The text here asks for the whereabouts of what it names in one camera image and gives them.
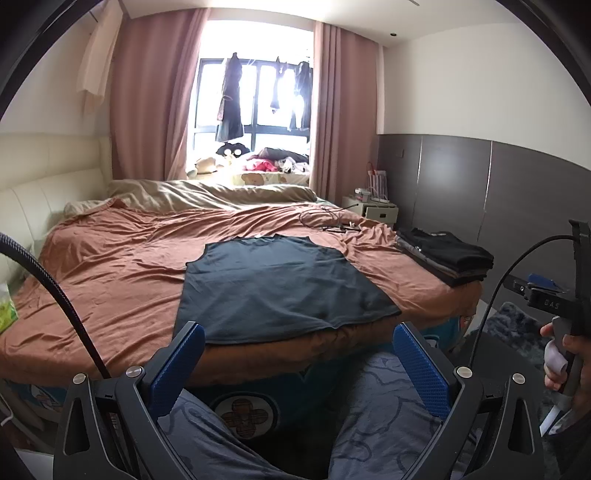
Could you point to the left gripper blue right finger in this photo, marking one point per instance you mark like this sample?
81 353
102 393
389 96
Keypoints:
427 368

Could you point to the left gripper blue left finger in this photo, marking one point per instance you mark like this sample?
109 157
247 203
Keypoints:
170 367

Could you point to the dark grey sleeveless shirt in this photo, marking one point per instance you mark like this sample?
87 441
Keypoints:
274 288

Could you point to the stack of folded dark clothes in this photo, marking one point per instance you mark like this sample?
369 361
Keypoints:
443 254

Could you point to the hanging dark clothes right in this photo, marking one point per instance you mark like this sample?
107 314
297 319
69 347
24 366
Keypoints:
299 102

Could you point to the dark grey fluffy rug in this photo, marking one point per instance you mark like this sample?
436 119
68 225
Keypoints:
519 331

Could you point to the patterned grey pyjama legs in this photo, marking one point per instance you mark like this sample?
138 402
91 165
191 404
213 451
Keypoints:
372 426

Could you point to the teal cartoon bed sheet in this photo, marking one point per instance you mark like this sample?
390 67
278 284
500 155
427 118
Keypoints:
262 404

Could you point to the green tissue pack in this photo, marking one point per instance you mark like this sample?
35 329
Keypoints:
8 312

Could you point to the white bedside table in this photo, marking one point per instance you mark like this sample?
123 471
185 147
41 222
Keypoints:
379 211

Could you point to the beige duvet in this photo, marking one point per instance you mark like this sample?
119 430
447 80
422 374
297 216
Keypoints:
178 195

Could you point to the striped gift bag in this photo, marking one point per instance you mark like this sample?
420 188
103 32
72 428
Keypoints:
377 183

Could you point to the pile of toys on sill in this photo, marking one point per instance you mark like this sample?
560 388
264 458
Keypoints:
233 164

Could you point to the cream leather headboard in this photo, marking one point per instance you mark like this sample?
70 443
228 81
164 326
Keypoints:
41 174

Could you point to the pink right curtain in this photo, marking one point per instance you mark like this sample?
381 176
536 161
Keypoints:
344 111

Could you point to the pink curtain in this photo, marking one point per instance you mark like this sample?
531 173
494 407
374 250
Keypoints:
153 72
344 111

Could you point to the hanging dark jacket left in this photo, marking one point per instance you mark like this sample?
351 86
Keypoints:
229 116

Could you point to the pink left curtain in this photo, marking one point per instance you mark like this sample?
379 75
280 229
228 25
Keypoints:
153 72

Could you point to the cream hanging cloth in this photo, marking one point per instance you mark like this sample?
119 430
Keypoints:
95 66

